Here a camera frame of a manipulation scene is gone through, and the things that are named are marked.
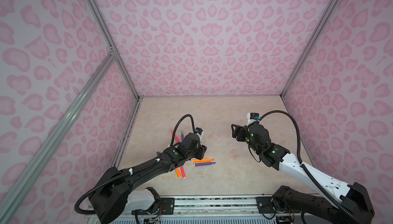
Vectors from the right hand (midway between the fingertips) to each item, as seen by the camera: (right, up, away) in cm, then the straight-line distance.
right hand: (236, 125), depth 78 cm
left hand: (-16, -11, +4) cm, 20 cm away
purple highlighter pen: (-19, -23, +8) cm, 31 cm away
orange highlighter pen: (-31, -27, +5) cm, 41 cm away
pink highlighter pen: (-28, -26, +6) cm, 39 cm away
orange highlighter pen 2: (-16, -21, +10) cm, 28 cm away
